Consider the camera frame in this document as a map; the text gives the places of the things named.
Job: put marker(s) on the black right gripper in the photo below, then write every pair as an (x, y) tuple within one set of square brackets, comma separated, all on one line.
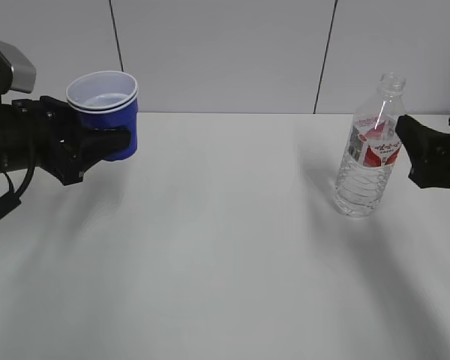
[(428, 151)]

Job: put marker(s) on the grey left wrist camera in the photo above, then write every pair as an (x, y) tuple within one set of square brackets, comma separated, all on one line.
[(17, 73)]

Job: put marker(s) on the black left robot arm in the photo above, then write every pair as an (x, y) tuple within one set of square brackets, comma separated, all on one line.
[(16, 152)]

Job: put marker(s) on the blue paper cup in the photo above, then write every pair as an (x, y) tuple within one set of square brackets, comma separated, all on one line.
[(107, 99)]

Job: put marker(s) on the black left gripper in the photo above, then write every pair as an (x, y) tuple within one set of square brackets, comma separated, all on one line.
[(62, 148)]

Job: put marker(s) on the clear Wahaha water bottle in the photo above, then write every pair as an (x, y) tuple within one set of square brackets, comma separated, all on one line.
[(372, 147)]

